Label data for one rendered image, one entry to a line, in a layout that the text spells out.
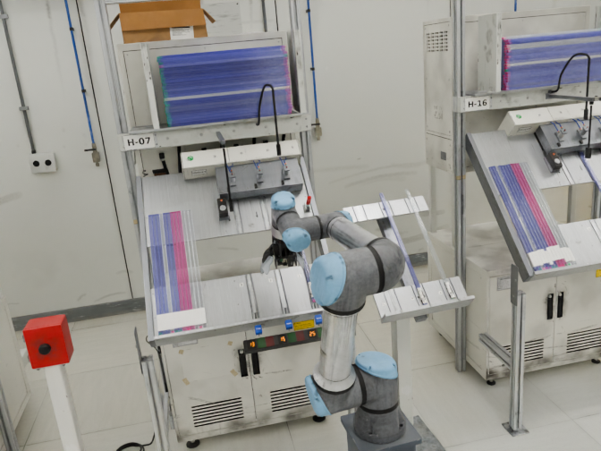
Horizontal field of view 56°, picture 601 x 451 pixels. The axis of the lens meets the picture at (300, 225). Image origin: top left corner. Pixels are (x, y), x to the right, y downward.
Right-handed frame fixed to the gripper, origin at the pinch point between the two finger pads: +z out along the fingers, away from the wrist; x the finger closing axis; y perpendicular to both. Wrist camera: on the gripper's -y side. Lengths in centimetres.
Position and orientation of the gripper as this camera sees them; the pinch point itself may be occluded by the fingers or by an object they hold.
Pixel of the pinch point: (282, 268)
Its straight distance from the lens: 197.6
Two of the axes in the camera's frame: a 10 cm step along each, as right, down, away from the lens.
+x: 9.7, -1.4, 1.7
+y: 2.2, 6.8, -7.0
